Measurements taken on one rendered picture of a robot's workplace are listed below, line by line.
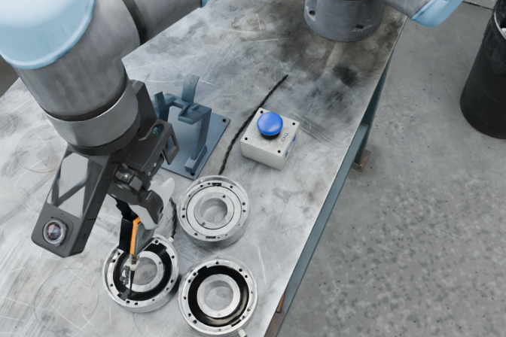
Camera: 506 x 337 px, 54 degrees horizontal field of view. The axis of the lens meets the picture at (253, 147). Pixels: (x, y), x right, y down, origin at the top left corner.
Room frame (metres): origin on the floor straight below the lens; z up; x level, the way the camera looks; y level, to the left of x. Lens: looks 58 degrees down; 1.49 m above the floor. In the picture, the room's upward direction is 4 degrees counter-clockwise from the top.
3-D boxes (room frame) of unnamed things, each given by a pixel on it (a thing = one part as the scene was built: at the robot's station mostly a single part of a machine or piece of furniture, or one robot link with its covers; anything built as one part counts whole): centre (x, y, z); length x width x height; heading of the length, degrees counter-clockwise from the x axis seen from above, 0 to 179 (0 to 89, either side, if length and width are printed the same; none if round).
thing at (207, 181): (0.31, 0.06, 0.82); 0.10 x 0.10 x 0.04
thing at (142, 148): (0.28, 0.13, 1.07); 0.09 x 0.08 x 0.12; 152
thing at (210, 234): (0.31, 0.06, 0.82); 0.08 x 0.08 x 0.02
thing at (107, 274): (0.23, 0.16, 0.82); 0.10 x 0.10 x 0.04
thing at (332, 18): (0.72, -0.19, 0.85); 0.15 x 0.15 x 0.10
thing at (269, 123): (0.43, -0.03, 0.85); 0.04 x 0.04 x 0.05
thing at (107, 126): (0.27, 0.14, 1.15); 0.08 x 0.08 x 0.05
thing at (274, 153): (0.43, -0.03, 0.82); 0.08 x 0.07 x 0.05; 150
